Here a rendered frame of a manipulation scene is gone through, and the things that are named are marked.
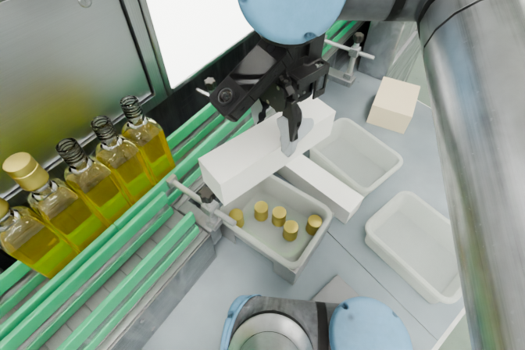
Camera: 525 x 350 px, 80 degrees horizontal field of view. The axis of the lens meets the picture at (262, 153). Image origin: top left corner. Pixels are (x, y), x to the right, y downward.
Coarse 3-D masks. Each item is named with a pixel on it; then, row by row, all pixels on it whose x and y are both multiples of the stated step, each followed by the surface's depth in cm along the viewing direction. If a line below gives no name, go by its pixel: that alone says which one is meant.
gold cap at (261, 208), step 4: (256, 204) 76; (260, 204) 76; (264, 204) 76; (256, 208) 76; (260, 208) 76; (264, 208) 76; (256, 212) 76; (260, 212) 75; (264, 212) 75; (256, 216) 77; (260, 216) 76; (264, 216) 77; (260, 220) 78; (264, 220) 78
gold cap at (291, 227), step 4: (288, 220) 74; (292, 220) 74; (284, 224) 73; (288, 224) 73; (292, 224) 73; (296, 224) 73; (284, 228) 72; (288, 228) 72; (292, 228) 72; (296, 228) 72; (284, 232) 73; (288, 232) 72; (292, 232) 72; (296, 232) 72; (284, 236) 74; (288, 236) 73; (292, 236) 73; (296, 236) 75; (288, 240) 74; (292, 240) 74
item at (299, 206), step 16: (272, 176) 78; (256, 192) 83; (272, 192) 82; (288, 192) 77; (224, 208) 73; (240, 208) 79; (272, 208) 81; (288, 208) 80; (304, 208) 77; (320, 208) 73; (224, 224) 71; (256, 224) 78; (272, 224) 78; (304, 224) 78; (256, 240) 68; (272, 240) 75; (304, 240) 75; (272, 256) 66; (288, 256) 73; (304, 256) 65
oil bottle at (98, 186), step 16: (96, 160) 50; (64, 176) 49; (80, 176) 48; (96, 176) 49; (112, 176) 52; (80, 192) 49; (96, 192) 50; (112, 192) 53; (96, 208) 52; (112, 208) 55; (128, 208) 59
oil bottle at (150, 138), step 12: (132, 132) 54; (144, 132) 54; (156, 132) 56; (144, 144) 55; (156, 144) 57; (144, 156) 57; (156, 156) 59; (168, 156) 62; (156, 168) 61; (168, 168) 64; (156, 180) 63
